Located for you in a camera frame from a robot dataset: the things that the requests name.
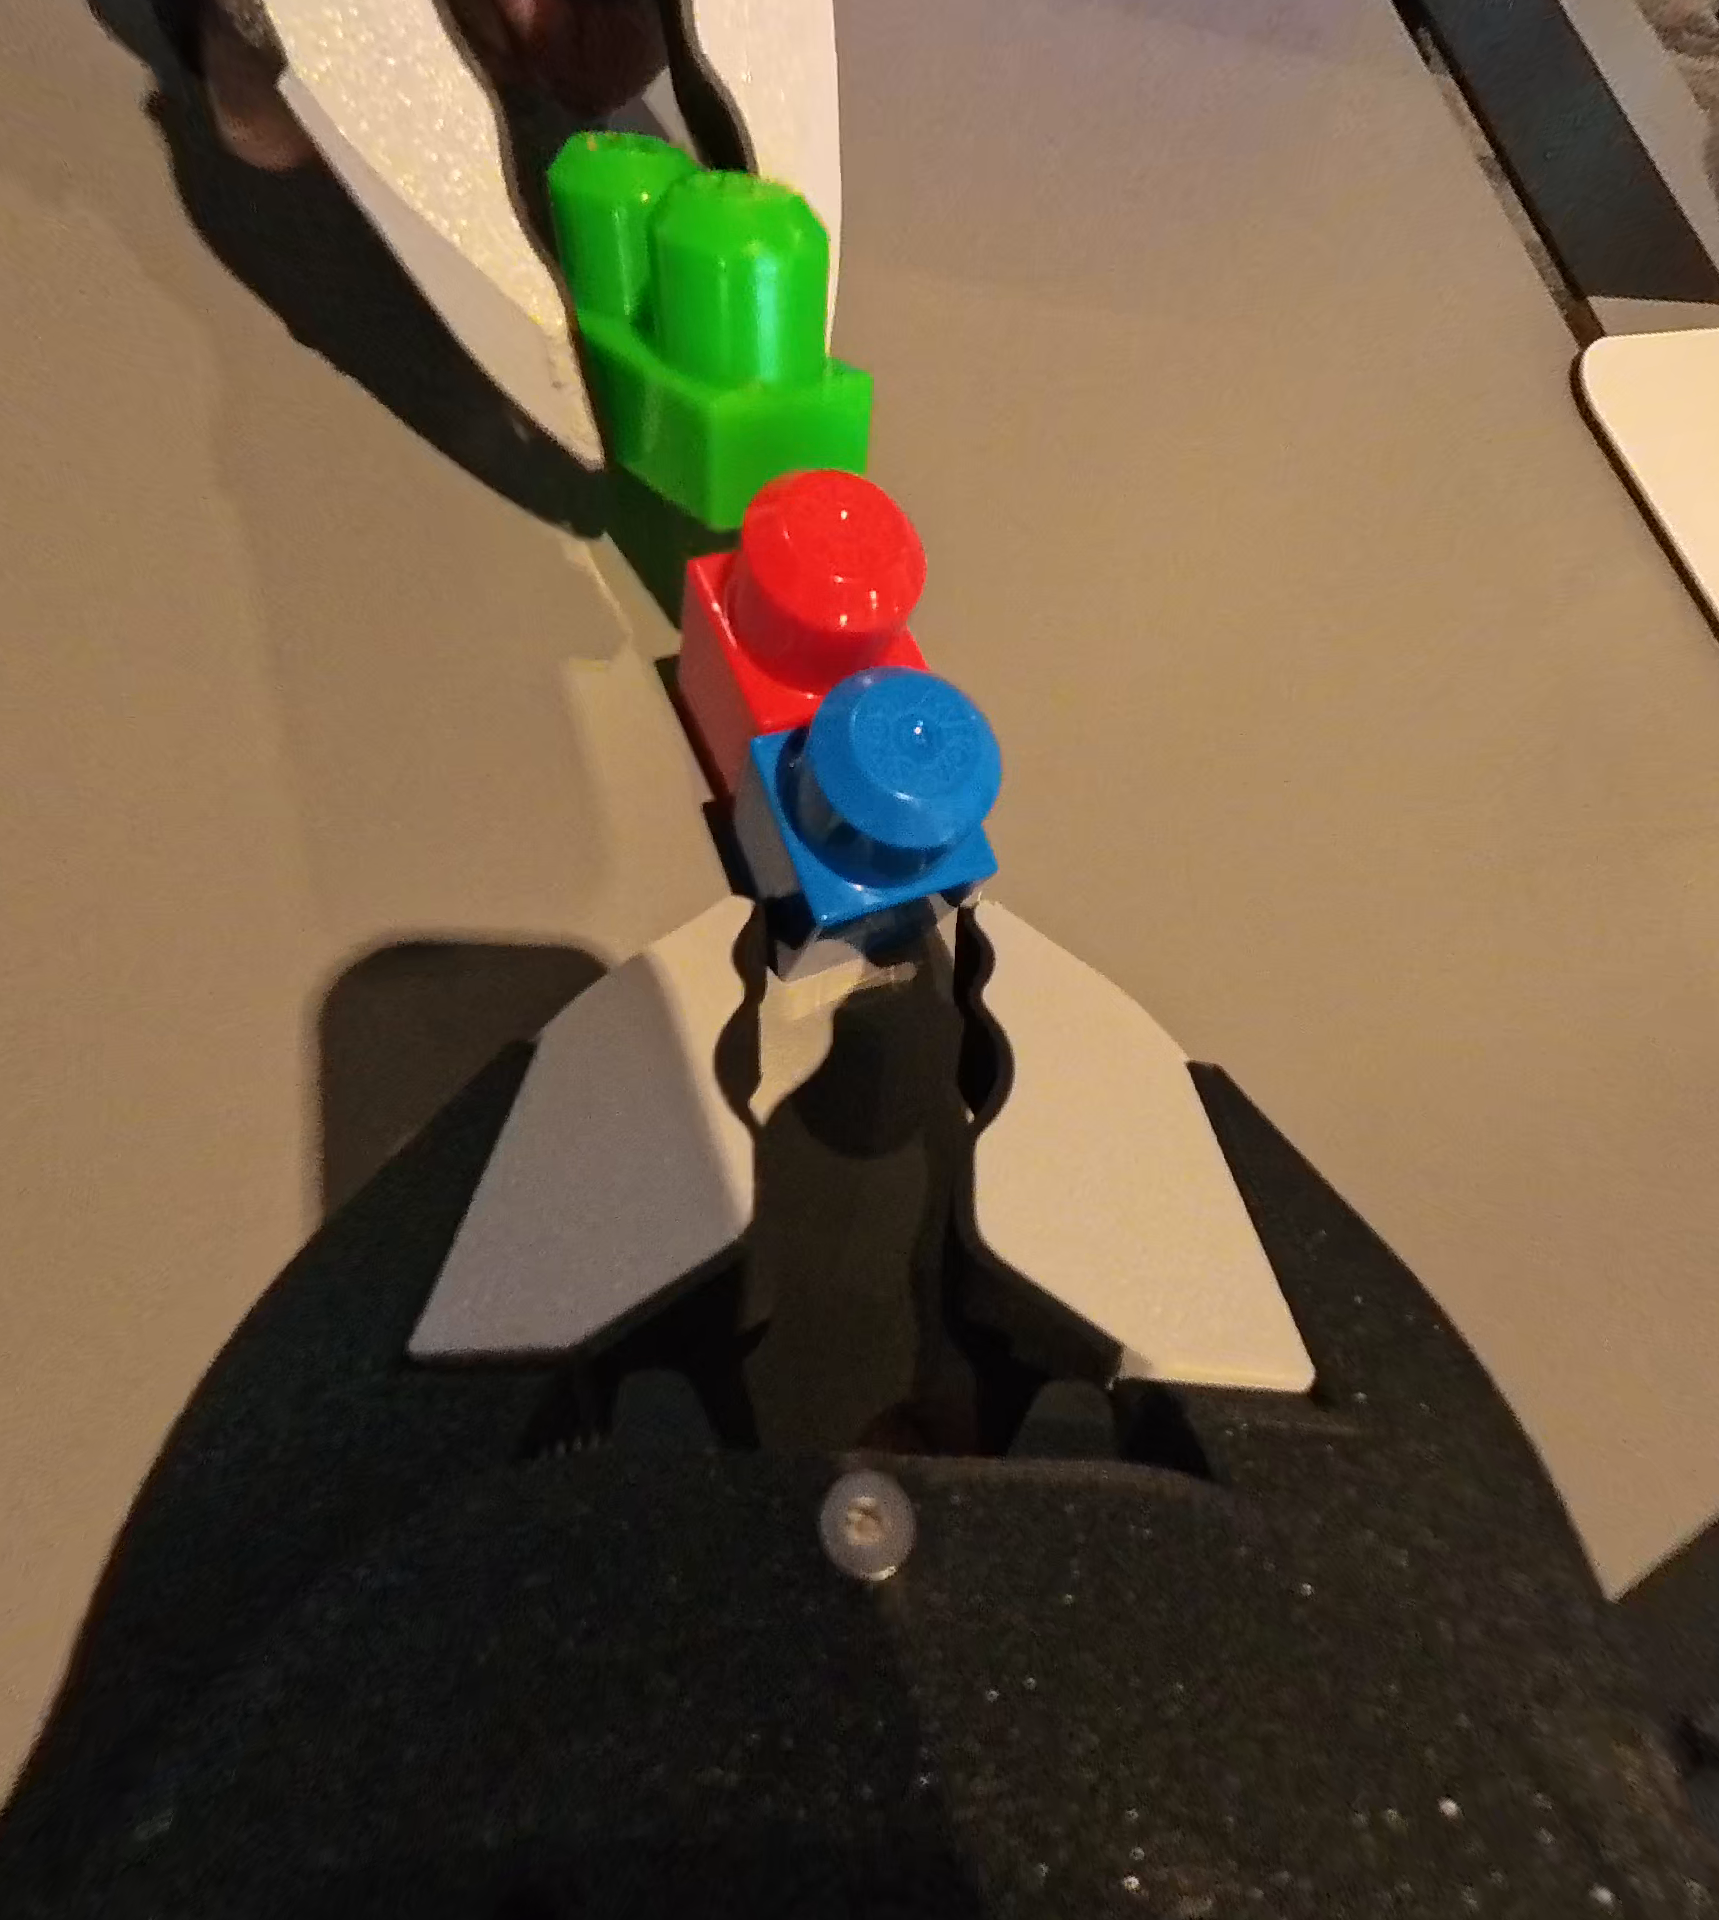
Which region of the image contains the green two-stud block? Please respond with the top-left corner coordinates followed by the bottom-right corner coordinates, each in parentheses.
top-left (548, 132), bottom-right (876, 531)

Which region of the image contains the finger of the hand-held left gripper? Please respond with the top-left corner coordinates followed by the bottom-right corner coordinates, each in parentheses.
top-left (266, 0), bottom-right (609, 469)
top-left (679, 0), bottom-right (846, 363)

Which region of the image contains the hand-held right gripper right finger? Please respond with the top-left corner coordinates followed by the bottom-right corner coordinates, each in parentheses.
top-left (955, 897), bottom-right (1317, 1390)

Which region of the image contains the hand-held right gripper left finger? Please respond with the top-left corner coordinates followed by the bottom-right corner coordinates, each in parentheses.
top-left (407, 897), bottom-right (774, 1358)

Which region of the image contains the blue block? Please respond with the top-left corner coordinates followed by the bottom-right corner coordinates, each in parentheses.
top-left (735, 669), bottom-right (1004, 985)

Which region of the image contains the white stand base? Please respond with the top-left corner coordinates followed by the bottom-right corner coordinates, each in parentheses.
top-left (1571, 322), bottom-right (1719, 796)

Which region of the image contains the red one-stud block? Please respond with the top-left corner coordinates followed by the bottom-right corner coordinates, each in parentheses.
top-left (679, 469), bottom-right (933, 796)

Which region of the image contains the person's left hand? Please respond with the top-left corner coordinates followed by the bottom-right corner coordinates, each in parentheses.
top-left (446, 0), bottom-right (664, 115)

